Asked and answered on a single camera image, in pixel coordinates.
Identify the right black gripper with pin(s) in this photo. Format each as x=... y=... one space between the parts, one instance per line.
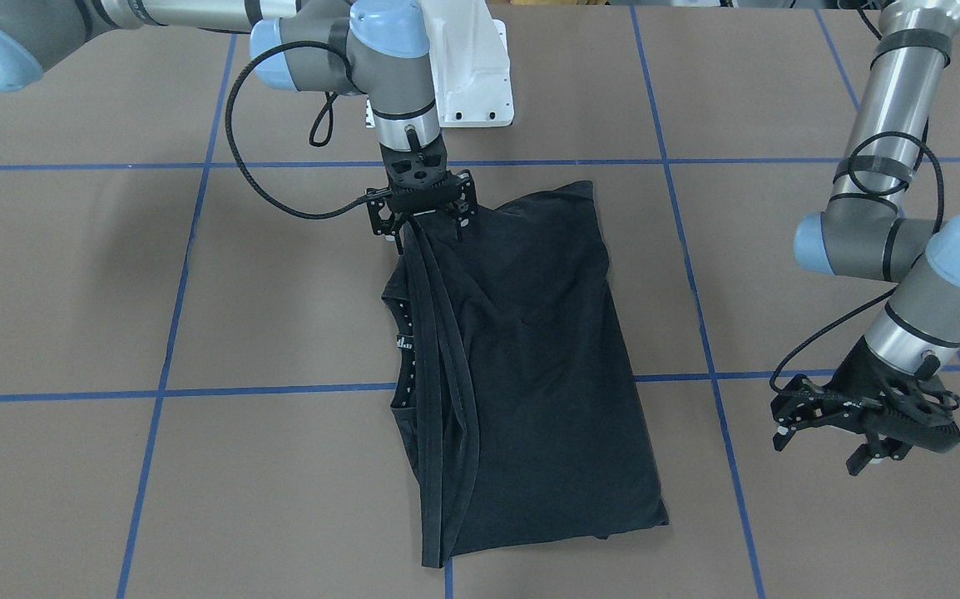
x=379 y=211

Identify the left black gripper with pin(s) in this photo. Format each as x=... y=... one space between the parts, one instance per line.
x=844 y=388

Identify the black graphic t-shirt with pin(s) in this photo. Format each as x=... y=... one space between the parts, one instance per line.
x=515 y=398

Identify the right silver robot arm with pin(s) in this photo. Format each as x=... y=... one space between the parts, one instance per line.
x=298 y=46

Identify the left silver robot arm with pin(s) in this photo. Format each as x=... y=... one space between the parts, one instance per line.
x=885 y=221

